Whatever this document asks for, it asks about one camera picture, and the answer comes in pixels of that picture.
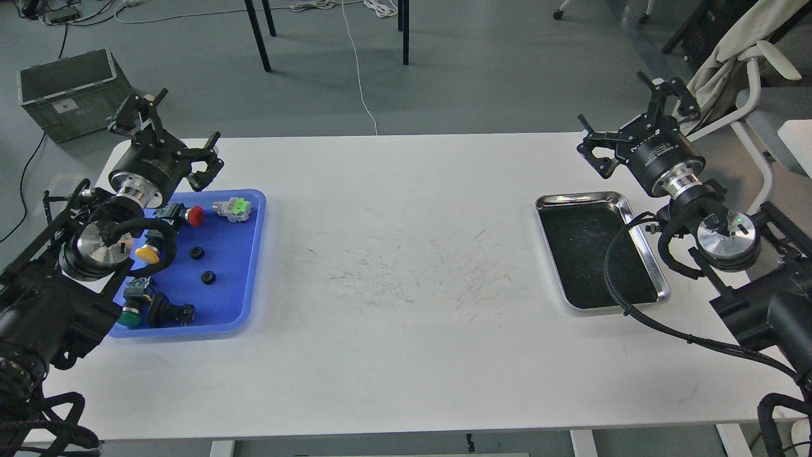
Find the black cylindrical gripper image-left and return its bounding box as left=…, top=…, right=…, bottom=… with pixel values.
left=107, top=88, right=225, bottom=209

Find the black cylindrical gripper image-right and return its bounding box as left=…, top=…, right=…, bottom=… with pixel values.
left=577, top=71, right=707, bottom=197

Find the small black gear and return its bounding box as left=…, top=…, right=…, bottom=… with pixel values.
left=189, top=246, right=206, bottom=261
left=200, top=271, right=216, bottom=284

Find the silver metal tray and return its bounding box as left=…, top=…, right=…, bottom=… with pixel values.
left=535, top=191, right=672, bottom=314

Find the blue plastic tray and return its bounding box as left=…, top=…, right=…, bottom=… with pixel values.
left=109, top=189, right=266, bottom=339

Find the grey plastic crate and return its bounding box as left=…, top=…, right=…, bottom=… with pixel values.
left=17, top=49, right=134, bottom=143

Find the white office chair with cloth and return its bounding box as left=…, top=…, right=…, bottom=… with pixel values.
left=679, top=1, right=810, bottom=213

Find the black table leg front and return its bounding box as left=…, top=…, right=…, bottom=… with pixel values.
left=244, top=0, right=277, bottom=74

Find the black table leg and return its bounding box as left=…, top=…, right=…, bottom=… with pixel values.
left=396, top=0, right=410, bottom=66
left=244, top=0, right=277, bottom=74

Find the black table leg right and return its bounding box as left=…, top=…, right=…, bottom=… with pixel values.
left=396, top=0, right=410, bottom=66

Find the red push button switch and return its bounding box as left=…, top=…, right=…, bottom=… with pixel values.
left=153, top=202, right=206, bottom=230

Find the green grey switch module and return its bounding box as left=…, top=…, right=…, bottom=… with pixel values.
left=212, top=197, right=252, bottom=223

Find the yellow push button switch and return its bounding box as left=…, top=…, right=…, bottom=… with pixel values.
left=134, top=230, right=166, bottom=264

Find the black floor cable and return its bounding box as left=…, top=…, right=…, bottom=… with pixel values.
left=0, top=130, right=48, bottom=244

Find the green push button switch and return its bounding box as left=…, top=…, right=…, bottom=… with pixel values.
left=118, top=277, right=157, bottom=329

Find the black selector switch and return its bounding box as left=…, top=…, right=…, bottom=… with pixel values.
left=146, top=292, right=195, bottom=329

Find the white floor cable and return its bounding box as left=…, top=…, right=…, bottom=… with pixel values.
left=114, top=0, right=399, bottom=136

